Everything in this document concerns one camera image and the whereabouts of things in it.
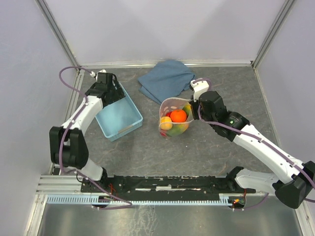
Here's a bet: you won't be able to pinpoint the orange persimmon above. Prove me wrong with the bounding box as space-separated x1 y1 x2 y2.
170 109 188 123

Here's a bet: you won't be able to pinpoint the clear zip top bag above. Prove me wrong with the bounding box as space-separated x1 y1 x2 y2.
158 97 193 138

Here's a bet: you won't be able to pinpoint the green orange mango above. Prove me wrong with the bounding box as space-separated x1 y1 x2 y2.
166 123 189 137

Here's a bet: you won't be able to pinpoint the small yellow orange fruit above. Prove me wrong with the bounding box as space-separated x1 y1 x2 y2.
159 116 173 130

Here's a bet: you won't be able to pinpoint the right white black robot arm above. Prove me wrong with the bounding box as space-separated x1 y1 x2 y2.
190 91 315 209

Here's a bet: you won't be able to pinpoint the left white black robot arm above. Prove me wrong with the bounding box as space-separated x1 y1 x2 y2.
49 70 125 192

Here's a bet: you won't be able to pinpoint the light blue plastic basket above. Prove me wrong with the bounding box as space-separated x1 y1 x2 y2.
95 88 143 142

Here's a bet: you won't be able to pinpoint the blue folded cloth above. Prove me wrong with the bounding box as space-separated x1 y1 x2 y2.
138 59 195 104

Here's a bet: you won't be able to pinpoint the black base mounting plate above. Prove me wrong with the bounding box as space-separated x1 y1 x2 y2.
81 175 256 201

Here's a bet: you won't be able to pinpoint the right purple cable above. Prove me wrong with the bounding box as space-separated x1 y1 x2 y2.
190 77 315 211

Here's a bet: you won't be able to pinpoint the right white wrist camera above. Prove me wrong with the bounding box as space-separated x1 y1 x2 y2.
190 78 212 101

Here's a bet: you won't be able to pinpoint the aluminium frame profiles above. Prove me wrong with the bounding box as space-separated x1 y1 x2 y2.
23 0 315 236

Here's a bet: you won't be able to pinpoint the light blue cable duct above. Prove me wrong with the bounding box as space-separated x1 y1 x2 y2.
46 193 237 205

